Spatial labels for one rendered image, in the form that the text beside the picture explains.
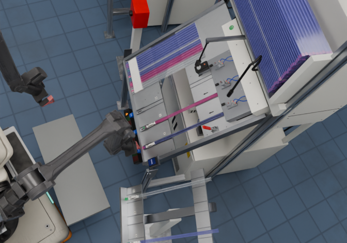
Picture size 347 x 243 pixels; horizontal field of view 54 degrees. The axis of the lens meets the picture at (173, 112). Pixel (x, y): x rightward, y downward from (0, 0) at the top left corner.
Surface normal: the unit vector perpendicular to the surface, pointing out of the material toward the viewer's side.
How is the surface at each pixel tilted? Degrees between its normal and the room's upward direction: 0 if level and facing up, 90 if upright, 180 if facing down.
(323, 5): 90
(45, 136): 0
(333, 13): 90
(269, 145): 0
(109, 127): 16
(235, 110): 44
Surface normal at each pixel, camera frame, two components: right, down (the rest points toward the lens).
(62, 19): 0.18, -0.41
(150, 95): -0.53, -0.21
